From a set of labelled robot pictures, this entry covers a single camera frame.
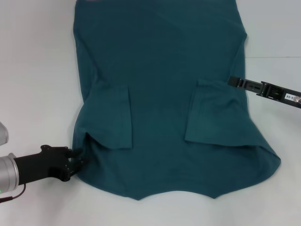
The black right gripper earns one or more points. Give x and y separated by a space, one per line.
275 93

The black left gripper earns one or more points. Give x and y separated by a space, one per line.
44 164

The teal blue t-shirt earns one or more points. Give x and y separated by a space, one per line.
160 70

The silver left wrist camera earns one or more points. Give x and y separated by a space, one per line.
3 134

